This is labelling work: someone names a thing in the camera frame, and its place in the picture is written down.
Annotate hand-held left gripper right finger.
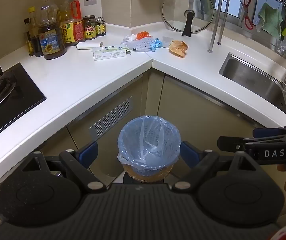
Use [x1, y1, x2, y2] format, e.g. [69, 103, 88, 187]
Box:
[172, 141, 258, 193]

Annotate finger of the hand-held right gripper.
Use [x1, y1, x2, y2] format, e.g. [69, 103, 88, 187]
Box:
[253, 127, 286, 139]
[217, 136, 261, 153]

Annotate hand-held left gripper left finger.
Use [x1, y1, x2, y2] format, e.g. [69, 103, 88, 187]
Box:
[21, 141, 106, 193]

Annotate blue lined wastebasket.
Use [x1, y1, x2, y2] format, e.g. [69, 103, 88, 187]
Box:
[117, 116, 182, 176]

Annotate white green medicine box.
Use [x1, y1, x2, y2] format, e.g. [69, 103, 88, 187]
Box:
[92, 44, 132, 61]

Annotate white paper roll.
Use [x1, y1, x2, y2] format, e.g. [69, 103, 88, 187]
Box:
[77, 41, 103, 50]

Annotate light blue plastic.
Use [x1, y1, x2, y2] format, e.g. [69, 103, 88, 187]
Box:
[149, 38, 163, 52]

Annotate white perforated foam net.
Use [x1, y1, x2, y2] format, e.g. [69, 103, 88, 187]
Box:
[125, 37, 156, 53]

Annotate grey cabinet vent grille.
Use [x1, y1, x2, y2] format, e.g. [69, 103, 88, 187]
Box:
[89, 96, 133, 138]

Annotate beige kitchen cabinet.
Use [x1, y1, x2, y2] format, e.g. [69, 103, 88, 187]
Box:
[0, 68, 286, 220]

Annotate round brown base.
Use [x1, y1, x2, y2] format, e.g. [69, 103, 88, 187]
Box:
[123, 164, 176, 182]

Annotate stainless steel sink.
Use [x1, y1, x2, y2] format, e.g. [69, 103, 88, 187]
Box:
[219, 52, 286, 120]

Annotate black gas stove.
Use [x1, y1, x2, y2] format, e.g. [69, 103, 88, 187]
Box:
[0, 62, 46, 147]

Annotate green dish cloth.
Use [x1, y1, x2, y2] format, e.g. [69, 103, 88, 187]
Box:
[256, 2, 283, 39]

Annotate steel dish rack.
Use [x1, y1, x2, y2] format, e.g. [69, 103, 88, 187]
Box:
[193, 0, 286, 53]

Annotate blue-label cooking oil bottle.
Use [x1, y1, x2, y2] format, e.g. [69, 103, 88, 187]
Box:
[37, 0, 67, 60]

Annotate yellow-capped dark sauce bottle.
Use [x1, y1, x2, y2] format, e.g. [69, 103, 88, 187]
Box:
[28, 7, 44, 57]

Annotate large bean paste jar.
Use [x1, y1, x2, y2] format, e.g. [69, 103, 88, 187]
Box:
[82, 15, 97, 40]

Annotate small dark sauce bottle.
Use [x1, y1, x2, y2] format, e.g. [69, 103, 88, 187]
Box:
[24, 17, 35, 57]

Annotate small bean paste jar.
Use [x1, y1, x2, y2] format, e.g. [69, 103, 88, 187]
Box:
[95, 17, 106, 37]

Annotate red-label yellow oil bottle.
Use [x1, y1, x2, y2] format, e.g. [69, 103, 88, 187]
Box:
[59, 0, 86, 47]

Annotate glass pot lid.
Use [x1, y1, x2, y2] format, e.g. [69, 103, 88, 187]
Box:
[162, 0, 215, 37]

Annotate red handled scissors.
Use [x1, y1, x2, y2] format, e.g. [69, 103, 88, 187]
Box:
[240, 0, 254, 30]

